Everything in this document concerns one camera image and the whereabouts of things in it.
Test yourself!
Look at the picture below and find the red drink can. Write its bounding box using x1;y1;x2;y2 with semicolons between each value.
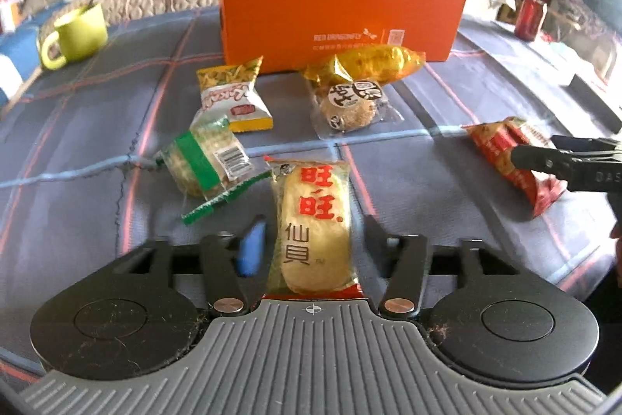
514;0;548;40

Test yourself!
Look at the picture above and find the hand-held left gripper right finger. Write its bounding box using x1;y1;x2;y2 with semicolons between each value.
362;215;518;319

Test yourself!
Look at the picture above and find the green mug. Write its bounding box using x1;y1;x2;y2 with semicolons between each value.
40;3;108;70

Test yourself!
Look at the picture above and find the blue striped blanket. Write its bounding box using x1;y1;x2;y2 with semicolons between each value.
0;31;44;105

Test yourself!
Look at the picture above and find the black rectangular bar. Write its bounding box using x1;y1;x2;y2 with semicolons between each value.
571;75;622;131

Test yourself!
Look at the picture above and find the green striped clear packet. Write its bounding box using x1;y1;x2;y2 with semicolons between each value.
158;116;273;226

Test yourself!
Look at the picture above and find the pink white bag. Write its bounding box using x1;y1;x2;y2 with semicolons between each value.
0;0;25;34

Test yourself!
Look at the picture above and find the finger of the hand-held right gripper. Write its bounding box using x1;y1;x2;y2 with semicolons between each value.
551;135;622;153
510;144;622;192

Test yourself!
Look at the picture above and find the grey plaid cloth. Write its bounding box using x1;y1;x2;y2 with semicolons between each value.
0;4;622;391

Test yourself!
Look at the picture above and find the rice cracker packet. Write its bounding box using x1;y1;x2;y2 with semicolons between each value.
264;156;365;300

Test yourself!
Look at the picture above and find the red white snack packet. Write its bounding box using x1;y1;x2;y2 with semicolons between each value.
461;117;568;219

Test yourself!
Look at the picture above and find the yellow translucent snack packet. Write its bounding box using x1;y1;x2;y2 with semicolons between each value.
302;46;427;88

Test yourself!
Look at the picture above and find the yellow chips packet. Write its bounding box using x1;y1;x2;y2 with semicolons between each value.
196;56;274;133

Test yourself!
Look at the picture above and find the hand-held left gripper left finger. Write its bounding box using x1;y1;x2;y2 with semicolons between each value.
109;218;268;317

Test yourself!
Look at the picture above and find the orange cardboard box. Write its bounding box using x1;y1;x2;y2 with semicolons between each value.
217;0;468;76

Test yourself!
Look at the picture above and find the round cookie clear packet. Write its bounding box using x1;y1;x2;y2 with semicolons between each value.
311;77;405;140

